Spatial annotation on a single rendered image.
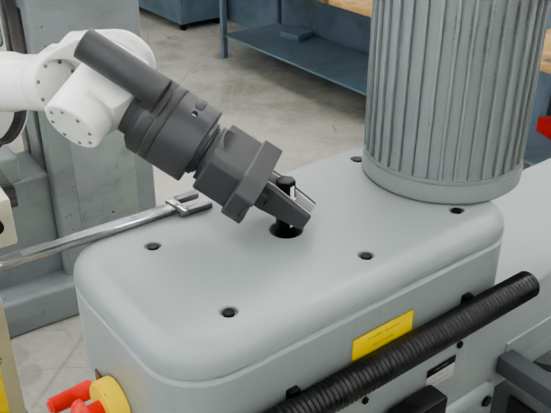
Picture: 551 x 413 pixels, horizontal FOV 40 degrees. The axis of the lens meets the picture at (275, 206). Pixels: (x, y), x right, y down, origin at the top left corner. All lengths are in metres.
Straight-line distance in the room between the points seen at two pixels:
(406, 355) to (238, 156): 0.27
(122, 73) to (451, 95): 0.35
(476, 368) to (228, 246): 0.42
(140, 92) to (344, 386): 0.35
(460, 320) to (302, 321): 0.22
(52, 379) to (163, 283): 2.85
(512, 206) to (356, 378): 0.51
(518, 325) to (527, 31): 0.43
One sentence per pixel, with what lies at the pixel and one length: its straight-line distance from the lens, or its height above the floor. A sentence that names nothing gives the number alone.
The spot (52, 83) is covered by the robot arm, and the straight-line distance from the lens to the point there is 0.89.
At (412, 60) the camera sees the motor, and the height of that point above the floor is 2.06.
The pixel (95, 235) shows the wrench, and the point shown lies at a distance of 0.84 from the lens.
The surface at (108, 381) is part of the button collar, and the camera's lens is 0.81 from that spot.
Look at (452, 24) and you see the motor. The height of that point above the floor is 2.10.
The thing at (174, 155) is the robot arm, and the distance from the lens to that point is 0.79.
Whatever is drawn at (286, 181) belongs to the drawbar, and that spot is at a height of 1.95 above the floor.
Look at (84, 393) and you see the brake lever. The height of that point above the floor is 1.71.
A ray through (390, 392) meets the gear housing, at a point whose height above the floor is 1.70.
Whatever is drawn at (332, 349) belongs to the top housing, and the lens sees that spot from 0.78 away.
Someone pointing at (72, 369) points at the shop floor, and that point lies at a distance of 3.62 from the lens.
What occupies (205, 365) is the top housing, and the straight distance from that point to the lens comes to 0.69.
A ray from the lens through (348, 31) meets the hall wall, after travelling 7.11.
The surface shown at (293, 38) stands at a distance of 7.13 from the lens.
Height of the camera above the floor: 2.33
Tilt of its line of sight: 29 degrees down
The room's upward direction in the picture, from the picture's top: straight up
